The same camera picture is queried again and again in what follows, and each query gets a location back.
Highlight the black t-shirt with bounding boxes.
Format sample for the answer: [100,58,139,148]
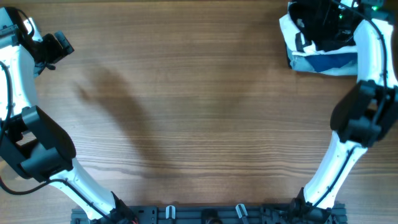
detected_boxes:
[288,0,361,52]

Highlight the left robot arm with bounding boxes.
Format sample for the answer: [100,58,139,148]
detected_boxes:
[1,7,138,223]

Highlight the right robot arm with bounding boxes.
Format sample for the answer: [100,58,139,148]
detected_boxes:
[264,1,397,223]

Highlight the white Puma t-shirt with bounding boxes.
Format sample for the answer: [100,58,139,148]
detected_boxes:
[279,1,357,56]

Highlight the light blue folded jeans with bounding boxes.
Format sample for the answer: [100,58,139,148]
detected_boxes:
[286,48,358,76]

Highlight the dark blue folded garment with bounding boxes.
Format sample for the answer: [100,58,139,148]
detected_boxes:
[305,53,358,72]

